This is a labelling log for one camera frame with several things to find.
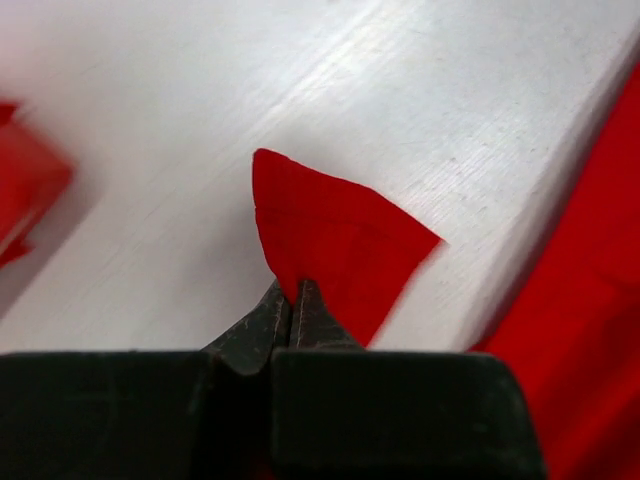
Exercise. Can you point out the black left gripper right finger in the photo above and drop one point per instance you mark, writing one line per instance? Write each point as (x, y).
(339, 411)

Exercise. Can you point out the red trousers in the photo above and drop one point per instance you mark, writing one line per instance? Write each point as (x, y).
(571, 335)

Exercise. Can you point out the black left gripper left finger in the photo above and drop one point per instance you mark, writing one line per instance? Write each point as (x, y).
(191, 414)

